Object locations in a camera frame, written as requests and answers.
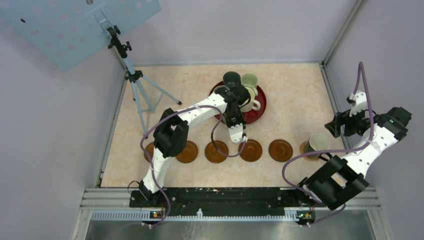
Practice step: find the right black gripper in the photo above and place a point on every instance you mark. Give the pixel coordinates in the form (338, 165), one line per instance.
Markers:
(342, 118)

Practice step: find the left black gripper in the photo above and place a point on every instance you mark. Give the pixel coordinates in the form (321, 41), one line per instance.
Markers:
(240, 121)

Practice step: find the black cup white inside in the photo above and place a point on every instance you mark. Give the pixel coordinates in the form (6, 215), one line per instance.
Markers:
(317, 142)

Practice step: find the brown wooden coaster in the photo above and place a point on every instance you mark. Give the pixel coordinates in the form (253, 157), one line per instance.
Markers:
(149, 152)
(280, 150)
(216, 153)
(189, 153)
(252, 151)

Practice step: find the light woven coaster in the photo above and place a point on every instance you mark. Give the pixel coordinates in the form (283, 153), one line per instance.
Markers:
(302, 151)

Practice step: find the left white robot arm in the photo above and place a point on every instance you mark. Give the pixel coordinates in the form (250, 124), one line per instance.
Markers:
(170, 134)

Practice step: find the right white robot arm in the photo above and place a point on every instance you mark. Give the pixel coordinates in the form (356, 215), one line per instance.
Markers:
(342, 178)

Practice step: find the dark green cup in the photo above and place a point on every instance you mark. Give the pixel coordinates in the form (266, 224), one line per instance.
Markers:
(231, 79)

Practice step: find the light green cup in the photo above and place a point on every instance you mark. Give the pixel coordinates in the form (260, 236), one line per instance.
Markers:
(251, 81)

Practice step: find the red round tray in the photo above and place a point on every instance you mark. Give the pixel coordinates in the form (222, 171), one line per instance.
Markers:
(255, 114)

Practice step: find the cream yellow mug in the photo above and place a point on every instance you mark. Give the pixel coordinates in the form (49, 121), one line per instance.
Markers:
(251, 103)

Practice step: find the light blue tripod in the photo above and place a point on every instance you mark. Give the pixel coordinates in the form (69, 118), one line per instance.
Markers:
(135, 77)

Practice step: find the blue perforated board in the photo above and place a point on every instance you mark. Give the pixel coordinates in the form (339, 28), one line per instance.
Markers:
(70, 31)

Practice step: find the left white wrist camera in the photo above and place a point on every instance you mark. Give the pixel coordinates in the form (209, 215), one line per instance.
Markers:
(237, 133)

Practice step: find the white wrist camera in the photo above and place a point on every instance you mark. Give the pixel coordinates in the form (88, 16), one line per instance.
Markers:
(237, 133)
(358, 102)

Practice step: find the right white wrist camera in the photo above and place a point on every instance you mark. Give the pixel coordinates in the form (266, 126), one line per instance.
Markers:
(358, 102)

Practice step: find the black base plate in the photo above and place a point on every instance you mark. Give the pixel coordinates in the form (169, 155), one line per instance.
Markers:
(224, 201)

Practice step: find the aluminium frame rail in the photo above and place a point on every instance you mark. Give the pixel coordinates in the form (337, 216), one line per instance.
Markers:
(113, 204)

